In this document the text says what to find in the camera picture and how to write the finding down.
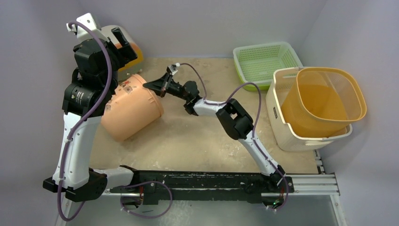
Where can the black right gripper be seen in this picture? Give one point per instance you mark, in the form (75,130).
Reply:
(167,84)

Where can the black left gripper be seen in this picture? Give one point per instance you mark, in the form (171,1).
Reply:
(124,53)

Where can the peach plastic bucket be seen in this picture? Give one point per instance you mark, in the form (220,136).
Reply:
(130,109)

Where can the yellow orange slatted bin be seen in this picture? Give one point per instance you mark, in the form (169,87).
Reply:
(323,101)

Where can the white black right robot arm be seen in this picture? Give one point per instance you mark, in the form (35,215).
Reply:
(235,120)

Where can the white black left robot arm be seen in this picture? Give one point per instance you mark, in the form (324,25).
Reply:
(94,82)

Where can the round drawer cabinet white orange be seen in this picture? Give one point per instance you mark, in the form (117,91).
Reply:
(133,56)

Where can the green perforated plastic basket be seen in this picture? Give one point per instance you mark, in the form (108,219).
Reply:
(257,63)

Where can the cream perforated laundry basket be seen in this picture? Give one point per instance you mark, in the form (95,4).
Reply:
(287,139)

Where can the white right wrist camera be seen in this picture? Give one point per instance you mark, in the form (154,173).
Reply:
(173,69)

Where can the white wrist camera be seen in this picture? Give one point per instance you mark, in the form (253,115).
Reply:
(173,69)
(90,22)

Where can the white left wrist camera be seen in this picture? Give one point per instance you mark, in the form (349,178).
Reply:
(90,22)

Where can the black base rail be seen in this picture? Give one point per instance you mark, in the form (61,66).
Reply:
(155,185)

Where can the aluminium extrusion frame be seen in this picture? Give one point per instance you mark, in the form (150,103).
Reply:
(315,201)

